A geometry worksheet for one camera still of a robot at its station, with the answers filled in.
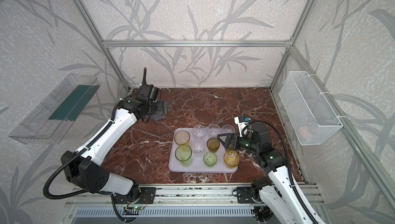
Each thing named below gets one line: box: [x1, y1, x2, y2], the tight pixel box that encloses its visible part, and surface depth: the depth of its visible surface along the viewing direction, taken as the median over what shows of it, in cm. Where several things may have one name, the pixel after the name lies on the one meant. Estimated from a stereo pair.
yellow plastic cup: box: [173, 129, 191, 145], surface depth 82 cm
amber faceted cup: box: [223, 150, 241, 169], surface depth 86 cm
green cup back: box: [203, 151, 218, 166], surface depth 86 cm
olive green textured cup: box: [206, 137, 221, 153], surface depth 88 cm
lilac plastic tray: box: [168, 127, 239, 174], surface depth 84 cm
